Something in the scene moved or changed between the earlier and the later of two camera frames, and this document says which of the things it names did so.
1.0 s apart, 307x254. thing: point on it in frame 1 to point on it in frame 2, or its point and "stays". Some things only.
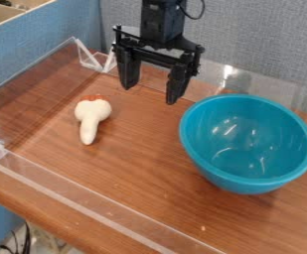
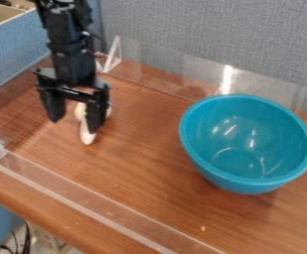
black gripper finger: (178, 79) to (96, 105)
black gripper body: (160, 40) to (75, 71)
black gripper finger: (128, 64) to (56, 101)
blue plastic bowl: (247, 142) stays
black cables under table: (17, 250) stays
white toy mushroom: (92, 109) stays
